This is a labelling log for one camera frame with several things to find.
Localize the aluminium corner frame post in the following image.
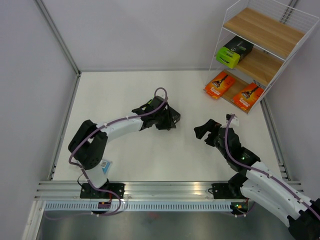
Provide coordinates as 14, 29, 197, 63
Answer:
33, 0, 81, 76

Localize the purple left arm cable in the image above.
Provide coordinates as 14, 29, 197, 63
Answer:
44, 87, 169, 221

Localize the white slotted cable duct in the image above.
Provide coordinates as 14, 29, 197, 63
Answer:
44, 201, 246, 212

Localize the orange razor box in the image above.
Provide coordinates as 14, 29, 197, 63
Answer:
203, 71, 236, 100
231, 82, 264, 111

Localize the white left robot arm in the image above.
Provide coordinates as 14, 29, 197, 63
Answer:
68, 96, 181, 198

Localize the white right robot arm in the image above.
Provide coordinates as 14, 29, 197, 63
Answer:
193, 114, 320, 240

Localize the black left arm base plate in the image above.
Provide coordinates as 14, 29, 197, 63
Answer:
79, 183, 125, 199

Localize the aluminium mounting rail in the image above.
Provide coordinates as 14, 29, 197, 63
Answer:
34, 180, 214, 202

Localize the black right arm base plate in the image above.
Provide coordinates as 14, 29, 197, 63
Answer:
210, 182, 245, 200

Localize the black green razor box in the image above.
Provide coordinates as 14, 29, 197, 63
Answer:
215, 36, 254, 69
148, 97, 181, 124

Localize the clear blue razor blister pack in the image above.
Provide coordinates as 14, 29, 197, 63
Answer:
100, 159, 112, 175

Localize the white wire wooden shelf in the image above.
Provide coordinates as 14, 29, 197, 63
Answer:
207, 0, 320, 104

